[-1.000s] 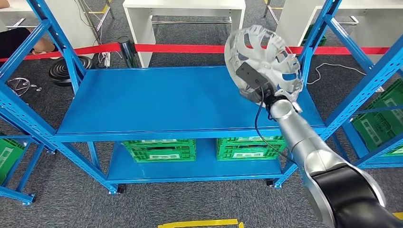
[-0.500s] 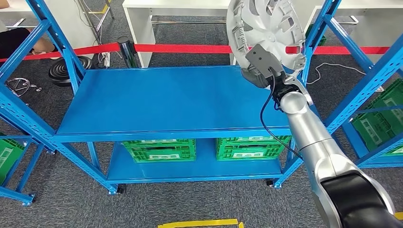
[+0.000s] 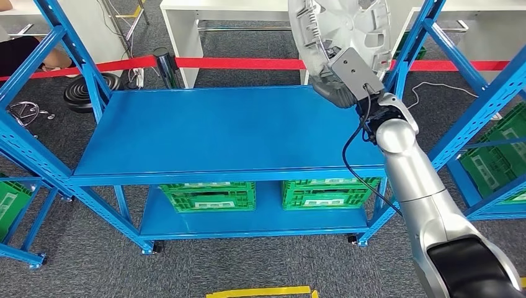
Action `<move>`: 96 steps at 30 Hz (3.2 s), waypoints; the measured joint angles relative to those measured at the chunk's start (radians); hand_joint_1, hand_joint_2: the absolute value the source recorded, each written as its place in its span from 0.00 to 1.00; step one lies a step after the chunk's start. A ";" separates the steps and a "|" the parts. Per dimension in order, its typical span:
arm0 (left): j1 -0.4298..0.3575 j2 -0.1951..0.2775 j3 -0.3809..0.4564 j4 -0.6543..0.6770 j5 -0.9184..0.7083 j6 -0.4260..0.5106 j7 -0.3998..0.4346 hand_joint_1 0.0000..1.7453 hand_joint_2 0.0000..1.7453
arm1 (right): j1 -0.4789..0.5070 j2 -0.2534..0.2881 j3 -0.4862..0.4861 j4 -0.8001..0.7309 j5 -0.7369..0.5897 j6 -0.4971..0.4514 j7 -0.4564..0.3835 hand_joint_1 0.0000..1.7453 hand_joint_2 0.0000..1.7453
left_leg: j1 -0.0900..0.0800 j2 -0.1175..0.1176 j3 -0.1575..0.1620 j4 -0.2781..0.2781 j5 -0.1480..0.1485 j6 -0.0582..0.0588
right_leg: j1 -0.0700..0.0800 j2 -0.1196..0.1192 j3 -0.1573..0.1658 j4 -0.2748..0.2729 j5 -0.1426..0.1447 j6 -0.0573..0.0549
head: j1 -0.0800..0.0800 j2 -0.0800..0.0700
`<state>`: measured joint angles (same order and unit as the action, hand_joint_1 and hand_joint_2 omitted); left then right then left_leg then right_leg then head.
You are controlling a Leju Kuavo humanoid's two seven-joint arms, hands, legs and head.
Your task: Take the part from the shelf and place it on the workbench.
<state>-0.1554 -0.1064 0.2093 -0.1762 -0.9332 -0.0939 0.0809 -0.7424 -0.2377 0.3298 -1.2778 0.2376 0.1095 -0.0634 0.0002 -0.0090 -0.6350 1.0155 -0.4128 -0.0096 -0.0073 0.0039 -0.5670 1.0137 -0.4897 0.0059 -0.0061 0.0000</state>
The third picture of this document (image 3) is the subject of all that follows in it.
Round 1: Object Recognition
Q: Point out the chrome chair base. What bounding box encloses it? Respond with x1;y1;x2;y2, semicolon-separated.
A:
7;101;55;140

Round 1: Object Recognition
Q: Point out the red barrier belt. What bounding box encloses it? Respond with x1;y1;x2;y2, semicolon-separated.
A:
0;55;158;82
174;56;511;73

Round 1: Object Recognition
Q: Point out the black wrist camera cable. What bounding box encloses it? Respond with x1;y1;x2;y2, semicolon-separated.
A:
342;84;406;219

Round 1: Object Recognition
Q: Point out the wrist camera with black bracket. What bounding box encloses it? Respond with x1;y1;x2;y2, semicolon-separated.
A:
329;46;386;102

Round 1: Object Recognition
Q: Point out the black stanchion post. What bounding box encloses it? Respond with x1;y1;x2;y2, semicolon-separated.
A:
153;47;182;89

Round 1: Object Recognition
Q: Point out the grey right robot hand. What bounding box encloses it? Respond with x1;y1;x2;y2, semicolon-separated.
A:
312;79;359;110

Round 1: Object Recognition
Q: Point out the person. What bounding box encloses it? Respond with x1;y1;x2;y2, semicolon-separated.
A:
0;0;78;78

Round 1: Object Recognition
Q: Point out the blue metal shelf rack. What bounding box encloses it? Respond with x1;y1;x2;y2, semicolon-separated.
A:
445;137;526;221
0;0;526;256
0;174;76;270

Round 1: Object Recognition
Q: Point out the black ribbed round base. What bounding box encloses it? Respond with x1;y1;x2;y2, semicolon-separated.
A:
63;73;124;114

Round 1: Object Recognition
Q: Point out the white table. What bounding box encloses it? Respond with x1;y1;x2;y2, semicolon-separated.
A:
386;0;526;83
0;0;128;79
159;0;309;89

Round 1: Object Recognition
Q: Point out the silver plastic hubcap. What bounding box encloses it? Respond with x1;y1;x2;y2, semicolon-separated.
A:
287;0;393;109

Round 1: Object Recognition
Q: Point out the chrome tube frame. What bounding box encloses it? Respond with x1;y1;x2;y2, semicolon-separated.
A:
96;0;151;56

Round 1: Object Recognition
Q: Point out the white power strip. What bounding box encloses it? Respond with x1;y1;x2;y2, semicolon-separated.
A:
131;68;146;89

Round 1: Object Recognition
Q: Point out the white floor cable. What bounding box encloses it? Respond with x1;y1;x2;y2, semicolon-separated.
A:
406;81;479;111

